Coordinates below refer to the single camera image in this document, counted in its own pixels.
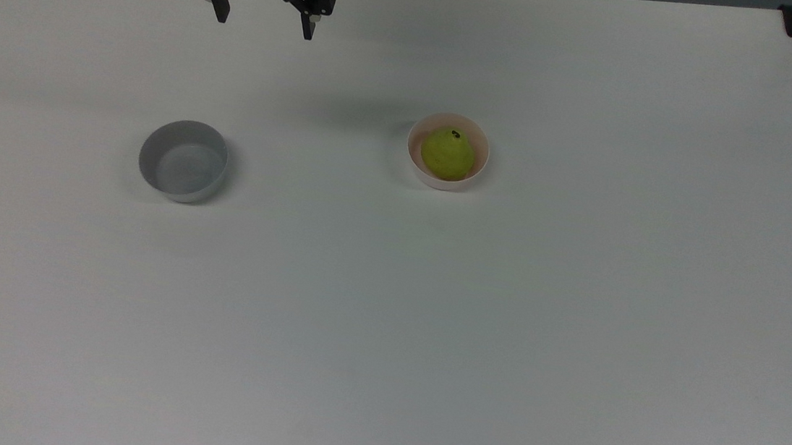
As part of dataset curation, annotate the green pear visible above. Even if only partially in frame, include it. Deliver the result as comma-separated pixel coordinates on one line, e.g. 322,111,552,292
418,126,479,184

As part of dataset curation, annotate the gray plastic bowl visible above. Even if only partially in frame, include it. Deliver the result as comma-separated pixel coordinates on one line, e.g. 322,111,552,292
135,116,232,208

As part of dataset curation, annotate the pink plastic bowl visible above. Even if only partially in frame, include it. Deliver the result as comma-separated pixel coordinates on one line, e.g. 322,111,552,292
402,110,494,195

